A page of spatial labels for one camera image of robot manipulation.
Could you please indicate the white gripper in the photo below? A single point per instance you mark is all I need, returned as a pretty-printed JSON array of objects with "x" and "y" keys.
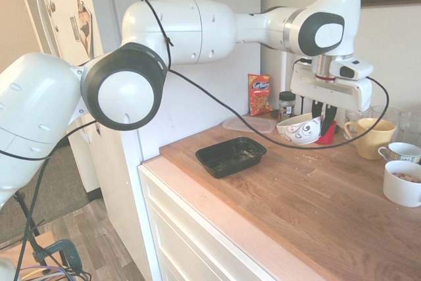
[{"x": 329, "y": 93}]

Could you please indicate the white bowl with swirl pattern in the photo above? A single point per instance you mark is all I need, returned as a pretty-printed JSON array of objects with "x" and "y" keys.
[{"x": 297, "y": 131}]

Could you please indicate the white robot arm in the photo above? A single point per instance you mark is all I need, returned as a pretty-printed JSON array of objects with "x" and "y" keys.
[{"x": 181, "y": 31}]

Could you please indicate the brown cereal flakes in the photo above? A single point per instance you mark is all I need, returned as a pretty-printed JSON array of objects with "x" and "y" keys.
[{"x": 409, "y": 178}]

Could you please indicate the red mug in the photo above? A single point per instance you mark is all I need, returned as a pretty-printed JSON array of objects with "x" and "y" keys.
[{"x": 330, "y": 137}]

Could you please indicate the clear drinking glass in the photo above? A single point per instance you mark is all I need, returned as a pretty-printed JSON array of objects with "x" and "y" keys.
[
  {"x": 352, "y": 116},
  {"x": 386, "y": 113},
  {"x": 411, "y": 129}
]

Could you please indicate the spice jar with black lid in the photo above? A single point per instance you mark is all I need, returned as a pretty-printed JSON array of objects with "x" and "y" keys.
[{"x": 286, "y": 106}]

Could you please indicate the yellow mug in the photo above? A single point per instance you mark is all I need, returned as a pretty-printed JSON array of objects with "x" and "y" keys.
[{"x": 375, "y": 143}]

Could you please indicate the orange snack bag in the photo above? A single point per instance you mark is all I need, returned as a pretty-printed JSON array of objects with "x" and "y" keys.
[{"x": 260, "y": 96}]

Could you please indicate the clear plastic container lid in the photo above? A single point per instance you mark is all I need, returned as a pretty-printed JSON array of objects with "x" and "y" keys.
[{"x": 250, "y": 126}]

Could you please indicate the white cup with blue pattern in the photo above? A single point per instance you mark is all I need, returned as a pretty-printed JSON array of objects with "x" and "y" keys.
[{"x": 404, "y": 153}]

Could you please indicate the wooden butcher block board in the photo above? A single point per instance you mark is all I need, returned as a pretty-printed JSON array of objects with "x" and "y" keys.
[{"x": 296, "y": 212}]

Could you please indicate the plain white mug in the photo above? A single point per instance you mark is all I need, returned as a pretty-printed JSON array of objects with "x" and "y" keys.
[{"x": 399, "y": 190}]

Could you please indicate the black plastic food container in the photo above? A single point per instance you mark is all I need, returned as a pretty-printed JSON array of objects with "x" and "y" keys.
[{"x": 227, "y": 164}]

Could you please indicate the white drawer cabinet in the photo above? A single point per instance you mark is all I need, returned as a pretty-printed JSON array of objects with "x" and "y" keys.
[{"x": 184, "y": 228}]

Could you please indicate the large photo fridge magnet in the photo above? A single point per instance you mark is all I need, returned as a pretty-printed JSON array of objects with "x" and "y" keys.
[{"x": 85, "y": 24}]

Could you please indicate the small photo fridge magnet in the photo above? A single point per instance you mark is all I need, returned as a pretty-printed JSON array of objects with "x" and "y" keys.
[{"x": 75, "y": 29}]

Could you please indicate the grey floor rug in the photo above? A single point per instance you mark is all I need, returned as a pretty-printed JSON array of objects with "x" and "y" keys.
[{"x": 62, "y": 189}]

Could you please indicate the tiny fridge magnet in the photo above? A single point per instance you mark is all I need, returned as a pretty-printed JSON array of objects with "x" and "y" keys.
[{"x": 52, "y": 5}]

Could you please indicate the dark green C clamp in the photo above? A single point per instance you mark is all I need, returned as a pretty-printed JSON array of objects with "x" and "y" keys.
[{"x": 67, "y": 254}]

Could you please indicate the black stand pole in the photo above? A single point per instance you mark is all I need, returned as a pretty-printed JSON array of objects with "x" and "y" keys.
[{"x": 28, "y": 225}]

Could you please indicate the robot mounting table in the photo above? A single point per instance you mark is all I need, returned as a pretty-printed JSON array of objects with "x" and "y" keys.
[{"x": 19, "y": 241}]

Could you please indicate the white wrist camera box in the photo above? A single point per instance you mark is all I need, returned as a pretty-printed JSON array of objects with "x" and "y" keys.
[{"x": 358, "y": 68}]

